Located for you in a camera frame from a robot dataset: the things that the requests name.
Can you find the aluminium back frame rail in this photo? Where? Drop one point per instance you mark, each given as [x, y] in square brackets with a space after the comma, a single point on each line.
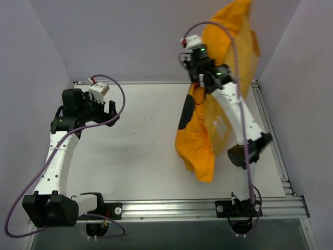
[86, 82]

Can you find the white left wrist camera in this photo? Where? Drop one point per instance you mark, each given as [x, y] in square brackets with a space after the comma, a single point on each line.
[99, 90]

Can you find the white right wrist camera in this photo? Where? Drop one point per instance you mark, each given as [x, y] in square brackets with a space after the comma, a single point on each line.
[191, 41]

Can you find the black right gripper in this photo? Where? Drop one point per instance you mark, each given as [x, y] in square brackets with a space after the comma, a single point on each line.
[194, 75]

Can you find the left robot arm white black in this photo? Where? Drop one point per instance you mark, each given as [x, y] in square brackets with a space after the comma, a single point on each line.
[50, 205]

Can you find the aluminium front frame rail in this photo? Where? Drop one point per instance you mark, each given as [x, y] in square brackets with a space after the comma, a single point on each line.
[204, 209]

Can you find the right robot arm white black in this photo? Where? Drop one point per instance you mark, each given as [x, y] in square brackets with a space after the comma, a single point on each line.
[220, 82]

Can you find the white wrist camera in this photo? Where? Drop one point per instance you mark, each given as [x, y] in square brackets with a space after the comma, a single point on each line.
[99, 90]
[191, 41]

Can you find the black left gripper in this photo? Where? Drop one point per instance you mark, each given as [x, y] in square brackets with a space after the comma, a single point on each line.
[104, 113]

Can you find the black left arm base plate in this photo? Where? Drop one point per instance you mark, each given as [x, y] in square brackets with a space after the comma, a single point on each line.
[112, 210]

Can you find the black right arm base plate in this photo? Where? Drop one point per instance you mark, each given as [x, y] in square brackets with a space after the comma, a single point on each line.
[237, 209]

